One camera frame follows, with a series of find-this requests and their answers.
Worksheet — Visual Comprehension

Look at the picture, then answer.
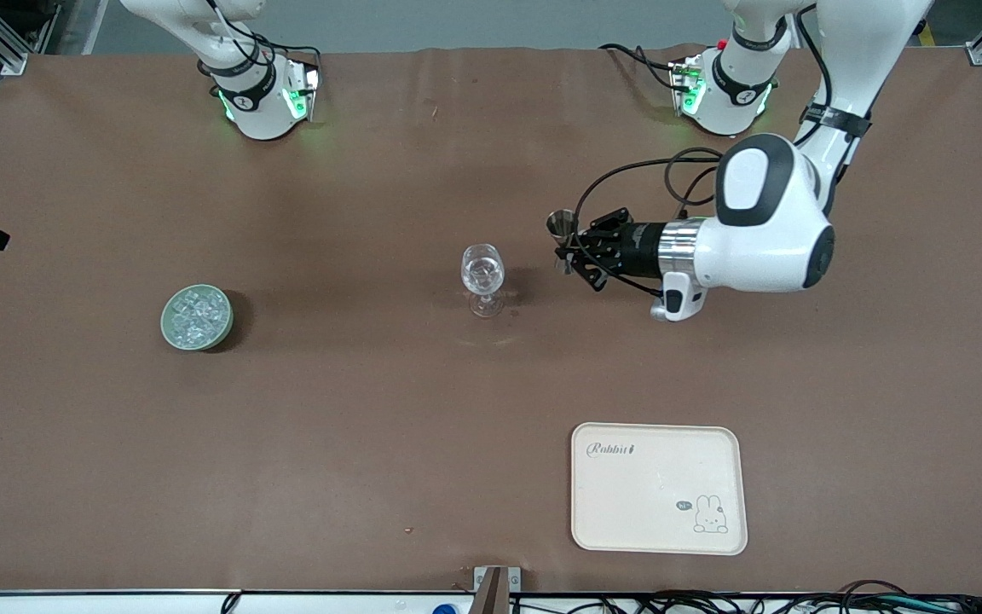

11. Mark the brown wooden post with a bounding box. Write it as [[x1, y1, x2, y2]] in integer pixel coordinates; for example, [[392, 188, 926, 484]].
[[476, 567, 511, 614]]

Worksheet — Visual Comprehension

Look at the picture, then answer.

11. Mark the black base cable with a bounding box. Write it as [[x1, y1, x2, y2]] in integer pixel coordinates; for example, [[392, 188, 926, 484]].
[[598, 43, 681, 90], [244, 32, 323, 69]]

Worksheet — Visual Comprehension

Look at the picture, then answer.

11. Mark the beige rabbit print tray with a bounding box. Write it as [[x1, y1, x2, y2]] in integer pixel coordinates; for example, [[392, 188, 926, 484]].
[[570, 422, 748, 556]]

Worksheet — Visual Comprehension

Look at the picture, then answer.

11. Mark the black cable bundle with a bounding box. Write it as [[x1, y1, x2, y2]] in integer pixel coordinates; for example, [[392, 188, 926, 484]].
[[508, 580, 982, 614]]

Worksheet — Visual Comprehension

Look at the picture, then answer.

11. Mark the silver metal jigger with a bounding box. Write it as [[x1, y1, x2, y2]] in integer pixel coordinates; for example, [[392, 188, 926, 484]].
[[546, 209, 579, 275]]

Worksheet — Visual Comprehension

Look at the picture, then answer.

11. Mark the grey metal bracket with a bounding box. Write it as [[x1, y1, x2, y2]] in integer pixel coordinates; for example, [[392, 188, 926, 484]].
[[473, 565, 523, 594]]

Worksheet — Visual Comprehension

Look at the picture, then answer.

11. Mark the clear ice cube pile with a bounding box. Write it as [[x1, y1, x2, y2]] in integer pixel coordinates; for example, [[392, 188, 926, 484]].
[[169, 288, 230, 342]]

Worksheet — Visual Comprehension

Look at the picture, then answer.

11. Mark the black left base cable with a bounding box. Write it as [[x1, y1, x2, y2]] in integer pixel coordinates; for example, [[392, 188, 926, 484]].
[[598, 43, 681, 90]]

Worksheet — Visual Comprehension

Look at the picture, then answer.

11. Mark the brown table cover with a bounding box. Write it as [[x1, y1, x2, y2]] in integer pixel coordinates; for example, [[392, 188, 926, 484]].
[[0, 44, 982, 595]]

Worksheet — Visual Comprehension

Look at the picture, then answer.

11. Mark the green round bowl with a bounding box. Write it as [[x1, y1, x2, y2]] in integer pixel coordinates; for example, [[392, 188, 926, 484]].
[[159, 284, 234, 352]]

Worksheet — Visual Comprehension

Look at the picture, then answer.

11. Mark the clear wine glass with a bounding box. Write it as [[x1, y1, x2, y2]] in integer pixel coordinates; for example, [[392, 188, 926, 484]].
[[460, 243, 506, 319]]

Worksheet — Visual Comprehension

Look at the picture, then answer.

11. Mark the black right base cable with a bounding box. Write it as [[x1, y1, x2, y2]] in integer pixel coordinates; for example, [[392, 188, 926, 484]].
[[244, 32, 323, 69]]

